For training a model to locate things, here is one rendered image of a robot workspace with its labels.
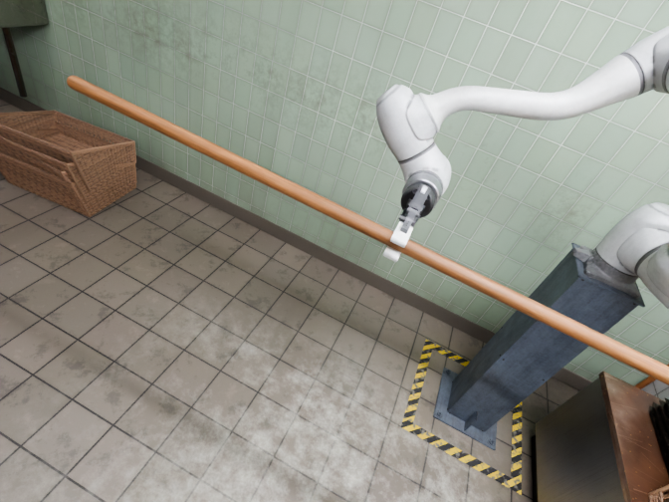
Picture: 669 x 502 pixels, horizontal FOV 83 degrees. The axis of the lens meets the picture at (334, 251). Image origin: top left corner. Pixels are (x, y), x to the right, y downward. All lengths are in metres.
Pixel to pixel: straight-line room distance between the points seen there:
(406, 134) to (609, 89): 0.44
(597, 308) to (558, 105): 0.79
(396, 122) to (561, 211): 1.26
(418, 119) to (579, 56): 1.02
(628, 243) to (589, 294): 0.21
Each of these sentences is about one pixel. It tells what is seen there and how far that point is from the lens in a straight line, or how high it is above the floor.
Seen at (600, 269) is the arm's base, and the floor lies 1.03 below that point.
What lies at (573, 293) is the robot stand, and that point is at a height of 0.92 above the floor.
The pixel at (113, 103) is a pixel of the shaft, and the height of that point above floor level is 1.23.
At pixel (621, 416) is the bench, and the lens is 1.86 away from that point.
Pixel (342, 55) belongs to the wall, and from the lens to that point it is 1.98.
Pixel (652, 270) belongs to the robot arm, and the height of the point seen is 1.15.
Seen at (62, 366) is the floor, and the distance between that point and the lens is 1.98.
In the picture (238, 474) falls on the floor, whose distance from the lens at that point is 1.71.
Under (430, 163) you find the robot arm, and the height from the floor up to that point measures 1.27.
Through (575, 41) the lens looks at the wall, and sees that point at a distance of 1.85.
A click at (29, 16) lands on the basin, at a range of 3.13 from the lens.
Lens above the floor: 1.63
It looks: 39 degrees down
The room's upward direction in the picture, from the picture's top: 20 degrees clockwise
